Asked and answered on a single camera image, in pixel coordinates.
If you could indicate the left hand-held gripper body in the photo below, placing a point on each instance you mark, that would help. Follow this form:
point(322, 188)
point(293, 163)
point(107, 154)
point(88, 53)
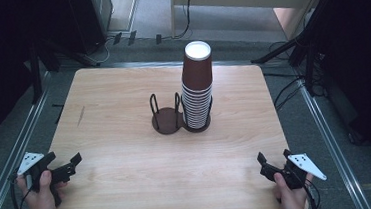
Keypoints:
point(30, 159)

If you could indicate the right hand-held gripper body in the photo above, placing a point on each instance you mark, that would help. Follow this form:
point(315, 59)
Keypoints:
point(303, 165)

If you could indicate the stack of brown paper cups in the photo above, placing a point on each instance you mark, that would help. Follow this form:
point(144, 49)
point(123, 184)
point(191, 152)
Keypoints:
point(197, 83)

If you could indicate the person's right hand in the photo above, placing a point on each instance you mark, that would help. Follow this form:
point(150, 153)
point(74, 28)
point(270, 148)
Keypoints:
point(293, 201)

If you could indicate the person's left hand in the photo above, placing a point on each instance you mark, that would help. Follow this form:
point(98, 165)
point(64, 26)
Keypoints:
point(42, 204)

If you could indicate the black metal stand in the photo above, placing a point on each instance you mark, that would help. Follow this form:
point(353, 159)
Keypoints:
point(35, 72)

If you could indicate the black tripod stand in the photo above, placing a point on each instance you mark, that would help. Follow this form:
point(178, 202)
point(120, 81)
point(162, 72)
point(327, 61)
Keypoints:
point(302, 46)

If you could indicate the black cabinet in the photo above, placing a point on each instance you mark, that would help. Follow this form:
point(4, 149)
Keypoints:
point(88, 18)

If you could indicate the metal floor rail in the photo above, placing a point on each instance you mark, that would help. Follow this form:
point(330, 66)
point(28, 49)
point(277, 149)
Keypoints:
point(333, 143)
point(16, 144)

